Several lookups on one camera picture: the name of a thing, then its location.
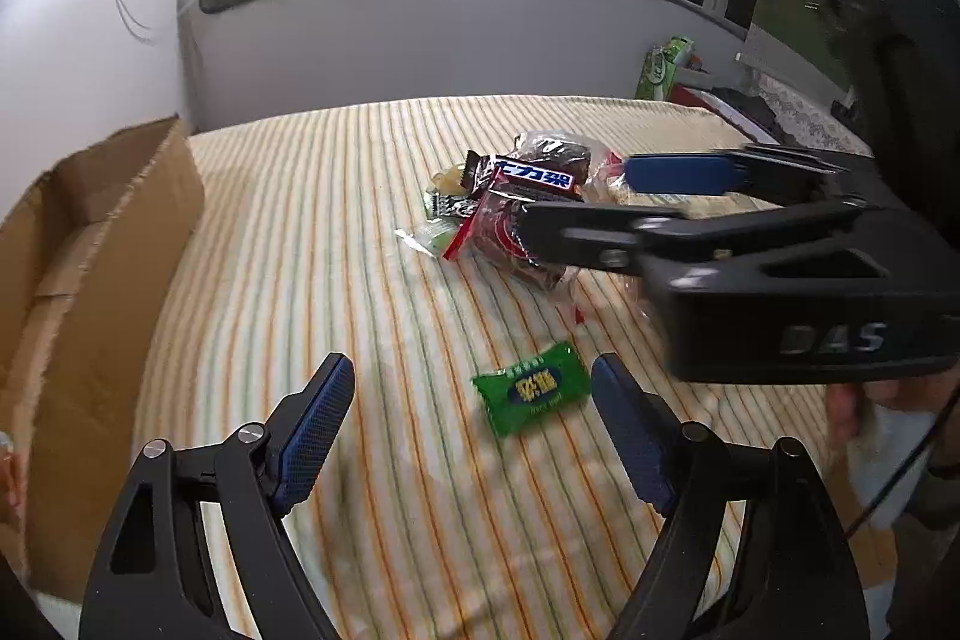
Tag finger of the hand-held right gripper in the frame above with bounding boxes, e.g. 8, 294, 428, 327
622, 147, 852, 208
517, 197, 878, 277

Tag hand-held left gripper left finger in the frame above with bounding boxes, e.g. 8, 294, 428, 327
79, 353, 356, 640

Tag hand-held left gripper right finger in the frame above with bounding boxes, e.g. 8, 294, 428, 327
591, 353, 875, 640

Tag blue white chocolate bar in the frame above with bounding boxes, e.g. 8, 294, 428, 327
461, 149, 586, 202

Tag red-edged dark plum packet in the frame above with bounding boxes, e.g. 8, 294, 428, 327
442, 194, 593, 326

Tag clear dark snack packet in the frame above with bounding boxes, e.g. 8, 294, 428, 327
514, 131, 627, 202

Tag green candy packet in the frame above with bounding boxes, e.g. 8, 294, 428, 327
471, 340, 593, 438

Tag cardboard box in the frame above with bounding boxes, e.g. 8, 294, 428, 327
0, 115, 207, 603

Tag person's right forearm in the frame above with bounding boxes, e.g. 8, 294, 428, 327
846, 377, 960, 640

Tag person's right hand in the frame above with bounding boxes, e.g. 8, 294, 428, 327
827, 383, 875, 457

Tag black notebook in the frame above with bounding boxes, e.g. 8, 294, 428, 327
709, 85, 788, 142

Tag green tissue pack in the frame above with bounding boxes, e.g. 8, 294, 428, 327
636, 36, 698, 101

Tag small dark green packet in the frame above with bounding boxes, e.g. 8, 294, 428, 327
426, 194, 481, 223

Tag pale yellow snack packet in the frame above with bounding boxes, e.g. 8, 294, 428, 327
429, 164, 470, 199

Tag pale green clear packet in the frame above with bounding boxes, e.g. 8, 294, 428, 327
396, 216, 470, 259

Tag lace cloth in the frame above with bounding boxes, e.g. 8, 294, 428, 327
750, 70, 875, 157

